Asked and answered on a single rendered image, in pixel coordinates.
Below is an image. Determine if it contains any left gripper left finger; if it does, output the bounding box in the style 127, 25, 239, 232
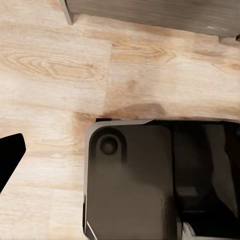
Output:
0, 133, 26, 193

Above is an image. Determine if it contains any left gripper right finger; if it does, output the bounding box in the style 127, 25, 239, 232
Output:
224, 133, 240, 172

